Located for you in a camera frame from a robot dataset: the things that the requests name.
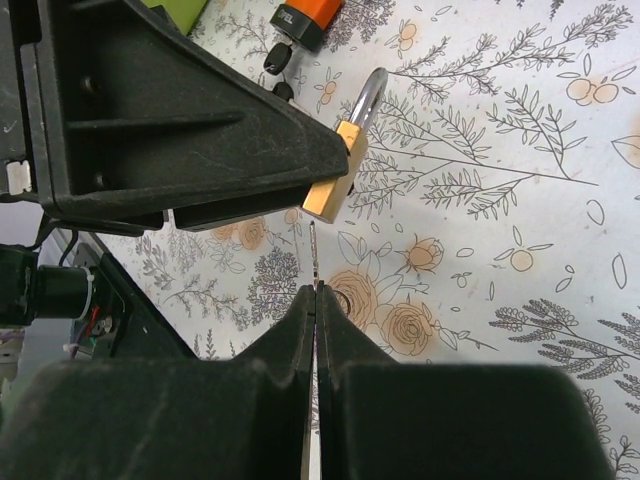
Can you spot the orange black padlock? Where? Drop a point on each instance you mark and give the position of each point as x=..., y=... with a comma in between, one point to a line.
x=306, y=22

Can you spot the green plastic basket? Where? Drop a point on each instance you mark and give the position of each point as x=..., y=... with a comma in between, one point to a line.
x=184, y=13

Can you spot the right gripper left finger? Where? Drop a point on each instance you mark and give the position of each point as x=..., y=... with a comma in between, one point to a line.
x=242, y=418

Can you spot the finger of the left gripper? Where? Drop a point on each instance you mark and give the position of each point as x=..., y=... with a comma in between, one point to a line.
x=212, y=215

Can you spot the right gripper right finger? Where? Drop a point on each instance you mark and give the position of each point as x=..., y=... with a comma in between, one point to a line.
x=382, y=419

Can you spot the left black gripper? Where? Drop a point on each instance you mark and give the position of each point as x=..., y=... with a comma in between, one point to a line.
x=109, y=112

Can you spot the floral table mat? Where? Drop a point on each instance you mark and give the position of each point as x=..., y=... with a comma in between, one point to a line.
x=495, y=217

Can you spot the black head key bunch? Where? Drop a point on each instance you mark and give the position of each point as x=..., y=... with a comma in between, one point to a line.
x=274, y=64

